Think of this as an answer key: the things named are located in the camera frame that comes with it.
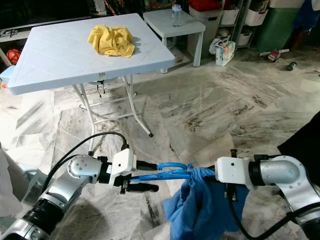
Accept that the blue plastic hanger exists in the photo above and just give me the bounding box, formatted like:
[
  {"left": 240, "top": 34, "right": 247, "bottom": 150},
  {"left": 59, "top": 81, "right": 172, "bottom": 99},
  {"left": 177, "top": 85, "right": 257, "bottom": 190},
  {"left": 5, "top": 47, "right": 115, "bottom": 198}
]
[{"left": 130, "top": 162, "right": 191, "bottom": 182}]

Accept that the blue shirt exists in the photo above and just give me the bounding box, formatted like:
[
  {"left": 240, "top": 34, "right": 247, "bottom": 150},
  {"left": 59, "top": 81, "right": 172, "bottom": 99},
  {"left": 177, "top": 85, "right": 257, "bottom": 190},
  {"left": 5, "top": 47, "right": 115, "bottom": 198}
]
[{"left": 161, "top": 165, "right": 251, "bottom": 240}]

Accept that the light blue plastic kids chair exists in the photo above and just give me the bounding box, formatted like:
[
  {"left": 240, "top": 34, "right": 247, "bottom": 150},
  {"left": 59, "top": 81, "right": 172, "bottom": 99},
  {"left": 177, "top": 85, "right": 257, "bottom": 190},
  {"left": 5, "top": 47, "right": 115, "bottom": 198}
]
[{"left": 20, "top": 165, "right": 48, "bottom": 201}]

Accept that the yellow cloth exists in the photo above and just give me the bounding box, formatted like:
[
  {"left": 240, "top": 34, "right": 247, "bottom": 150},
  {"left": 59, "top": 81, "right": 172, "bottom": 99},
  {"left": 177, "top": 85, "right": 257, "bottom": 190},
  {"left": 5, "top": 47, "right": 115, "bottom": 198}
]
[{"left": 87, "top": 24, "right": 136, "bottom": 58}]

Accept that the white plastic folding table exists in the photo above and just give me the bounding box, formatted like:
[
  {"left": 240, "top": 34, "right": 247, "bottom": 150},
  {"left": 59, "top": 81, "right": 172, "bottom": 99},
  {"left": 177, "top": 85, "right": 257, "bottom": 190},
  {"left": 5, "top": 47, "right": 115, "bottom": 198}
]
[{"left": 7, "top": 13, "right": 176, "bottom": 156}]

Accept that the printed diaper package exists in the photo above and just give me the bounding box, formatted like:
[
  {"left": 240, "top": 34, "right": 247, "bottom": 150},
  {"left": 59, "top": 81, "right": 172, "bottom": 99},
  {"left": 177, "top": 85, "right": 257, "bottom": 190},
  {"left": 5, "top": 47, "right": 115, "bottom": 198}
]
[{"left": 215, "top": 40, "right": 236, "bottom": 67}]

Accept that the small white side table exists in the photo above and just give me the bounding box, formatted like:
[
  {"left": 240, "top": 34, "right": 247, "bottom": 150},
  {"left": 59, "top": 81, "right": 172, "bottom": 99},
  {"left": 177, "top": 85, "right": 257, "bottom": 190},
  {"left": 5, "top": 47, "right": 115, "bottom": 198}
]
[{"left": 143, "top": 8, "right": 207, "bottom": 74}]

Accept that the clear plastic bottle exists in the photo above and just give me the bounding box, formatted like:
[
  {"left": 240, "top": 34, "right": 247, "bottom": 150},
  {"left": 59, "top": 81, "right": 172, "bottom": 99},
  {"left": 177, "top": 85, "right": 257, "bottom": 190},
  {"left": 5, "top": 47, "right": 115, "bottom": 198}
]
[{"left": 171, "top": 4, "right": 184, "bottom": 27}]

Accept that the red toy ball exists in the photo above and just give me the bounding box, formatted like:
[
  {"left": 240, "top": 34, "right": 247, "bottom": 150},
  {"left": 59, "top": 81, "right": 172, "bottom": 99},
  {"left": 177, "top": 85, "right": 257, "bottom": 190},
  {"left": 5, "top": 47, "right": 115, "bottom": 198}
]
[{"left": 6, "top": 48, "right": 22, "bottom": 66}]

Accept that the red and white toy car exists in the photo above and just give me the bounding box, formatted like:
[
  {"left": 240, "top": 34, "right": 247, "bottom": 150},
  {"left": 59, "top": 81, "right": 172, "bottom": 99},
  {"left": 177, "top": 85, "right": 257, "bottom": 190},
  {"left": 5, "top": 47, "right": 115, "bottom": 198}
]
[{"left": 267, "top": 48, "right": 291, "bottom": 62}]

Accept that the shelf with white baskets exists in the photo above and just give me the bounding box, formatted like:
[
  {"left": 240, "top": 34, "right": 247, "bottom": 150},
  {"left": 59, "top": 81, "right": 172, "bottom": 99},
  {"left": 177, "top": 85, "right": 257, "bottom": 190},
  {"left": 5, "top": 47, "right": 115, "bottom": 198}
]
[{"left": 222, "top": 0, "right": 268, "bottom": 48}]

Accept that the white TV bench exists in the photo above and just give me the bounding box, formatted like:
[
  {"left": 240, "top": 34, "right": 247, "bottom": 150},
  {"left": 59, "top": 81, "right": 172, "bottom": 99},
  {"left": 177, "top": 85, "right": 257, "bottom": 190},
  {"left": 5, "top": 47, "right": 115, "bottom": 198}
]
[{"left": 0, "top": 17, "right": 91, "bottom": 43}]

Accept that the green plastic bin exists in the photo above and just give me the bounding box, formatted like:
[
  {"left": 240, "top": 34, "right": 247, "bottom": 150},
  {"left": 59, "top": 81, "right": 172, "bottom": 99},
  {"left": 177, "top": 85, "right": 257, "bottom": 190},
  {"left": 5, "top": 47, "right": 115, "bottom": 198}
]
[{"left": 252, "top": 5, "right": 303, "bottom": 52}]

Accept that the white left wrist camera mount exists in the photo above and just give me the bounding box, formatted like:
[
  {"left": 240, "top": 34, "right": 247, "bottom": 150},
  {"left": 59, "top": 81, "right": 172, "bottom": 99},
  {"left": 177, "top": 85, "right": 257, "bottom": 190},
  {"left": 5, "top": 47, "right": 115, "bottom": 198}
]
[{"left": 110, "top": 148, "right": 137, "bottom": 187}]

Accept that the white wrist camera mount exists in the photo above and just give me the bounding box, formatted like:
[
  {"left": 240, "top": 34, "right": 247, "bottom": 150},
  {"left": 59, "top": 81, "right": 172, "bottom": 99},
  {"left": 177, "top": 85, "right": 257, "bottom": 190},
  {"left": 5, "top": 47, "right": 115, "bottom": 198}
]
[
  {"left": 110, "top": 148, "right": 137, "bottom": 187},
  {"left": 215, "top": 156, "right": 253, "bottom": 188}
]

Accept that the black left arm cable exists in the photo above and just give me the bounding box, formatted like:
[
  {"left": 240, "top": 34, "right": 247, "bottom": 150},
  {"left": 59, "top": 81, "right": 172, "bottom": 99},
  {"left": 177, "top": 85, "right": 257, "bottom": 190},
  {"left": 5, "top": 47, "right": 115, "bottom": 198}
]
[{"left": 57, "top": 131, "right": 128, "bottom": 193}]

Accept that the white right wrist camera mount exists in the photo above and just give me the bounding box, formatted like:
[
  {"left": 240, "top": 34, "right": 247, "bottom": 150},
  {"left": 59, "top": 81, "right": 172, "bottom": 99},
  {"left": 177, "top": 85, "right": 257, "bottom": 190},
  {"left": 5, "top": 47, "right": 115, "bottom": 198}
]
[{"left": 215, "top": 156, "right": 253, "bottom": 188}]

